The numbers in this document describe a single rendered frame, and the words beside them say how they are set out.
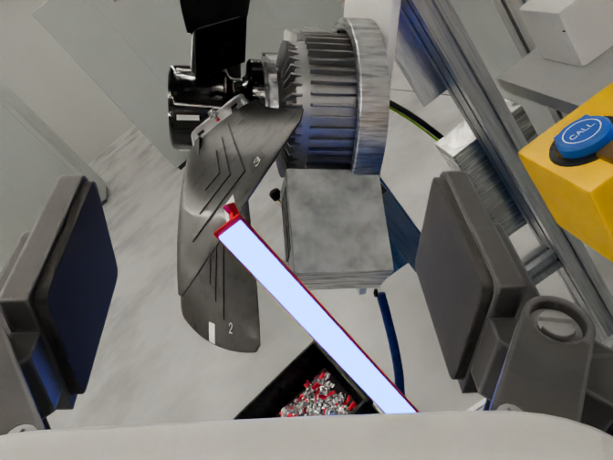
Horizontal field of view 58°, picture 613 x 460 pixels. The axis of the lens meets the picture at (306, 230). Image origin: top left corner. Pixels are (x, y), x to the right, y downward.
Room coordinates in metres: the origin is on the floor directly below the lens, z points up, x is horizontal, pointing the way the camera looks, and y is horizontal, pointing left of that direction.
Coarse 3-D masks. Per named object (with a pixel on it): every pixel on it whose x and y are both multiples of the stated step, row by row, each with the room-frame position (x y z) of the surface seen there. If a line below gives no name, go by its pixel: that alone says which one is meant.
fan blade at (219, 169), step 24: (240, 120) 0.65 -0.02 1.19; (264, 120) 0.58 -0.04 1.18; (288, 120) 0.50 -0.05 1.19; (216, 144) 0.64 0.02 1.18; (240, 144) 0.58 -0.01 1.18; (264, 144) 0.52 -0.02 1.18; (192, 168) 0.66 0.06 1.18; (216, 168) 0.58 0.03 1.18; (240, 168) 0.53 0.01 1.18; (264, 168) 0.48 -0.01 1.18; (192, 192) 0.61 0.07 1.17; (216, 192) 0.55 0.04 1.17; (240, 192) 0.50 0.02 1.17; (192, 216) 0.57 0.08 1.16; (216, 216) 0.52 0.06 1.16; (192, 240) 0.54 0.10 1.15; (216, 240) 0.49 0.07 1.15; (192, 264) 0.51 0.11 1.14
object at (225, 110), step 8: (240, 96) 0.74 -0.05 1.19; (224, 104) 0.76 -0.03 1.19; (232, 104) 0.74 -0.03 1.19; (240, 104) 0.72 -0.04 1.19; (224, 112) 0.74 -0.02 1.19; (208, 120) 0.76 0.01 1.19; (200, 128) 0.76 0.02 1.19; (208, 128) 0.73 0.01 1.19; (192, 136) 0.75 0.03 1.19; (200, 136) 0.73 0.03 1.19; (192, 144) 0.72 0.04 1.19
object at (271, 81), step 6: (264, 66) 0.84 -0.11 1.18; (270, 66) 0.79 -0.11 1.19; (270, 72) 0.78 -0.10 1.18; (276, 72) 0.78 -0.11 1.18; (270, 78) 0.78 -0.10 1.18; (276, 78) 0.77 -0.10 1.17; (270, 84) 0.76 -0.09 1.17; (276, 84) 0.76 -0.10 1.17; (270, 90) 0.76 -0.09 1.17; (276, 90) 0.76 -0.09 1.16; (270, 96) 0.75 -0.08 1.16; (276, 96) 0.75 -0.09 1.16; (270, 102) 0.75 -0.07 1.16; (276, 102) 0.75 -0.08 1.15; (276, 108) 0.75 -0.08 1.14
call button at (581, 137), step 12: (576, 120) 0.36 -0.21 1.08; (588, 120) 0.34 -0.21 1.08; (600, 120) 0.34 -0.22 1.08; (564, 132) 0.35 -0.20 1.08; (576, 132) 0.34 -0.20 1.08; (588, 132) 0.33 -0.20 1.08; (600, 132) 0.32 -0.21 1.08; (612, 132) 0.32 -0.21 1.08; (564, 144) 0.34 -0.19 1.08; (576, 144) 0.33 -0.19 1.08; (588, 144) 0.32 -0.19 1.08; (600, 144) 0.32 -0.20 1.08; (564, 156) 0.34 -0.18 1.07; (576, 156) 0.33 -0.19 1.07
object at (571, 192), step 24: (600, 96) 0.37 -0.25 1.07; (528, 144) 0.39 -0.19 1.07; (552, 144) 0.36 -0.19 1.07; (528, 168) 0.38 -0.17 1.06; (552, 168) 0.34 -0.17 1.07; (576, 168) 0.32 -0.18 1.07; (600, 168) 0.31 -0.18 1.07; (552, 192) 0.36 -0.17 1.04; (576, 192) 0.32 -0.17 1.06; (600, 192) 0.30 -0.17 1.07; (576, 216) 0.34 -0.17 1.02; (600, 216) 0.30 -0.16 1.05; (600, 240) 0.32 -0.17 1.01
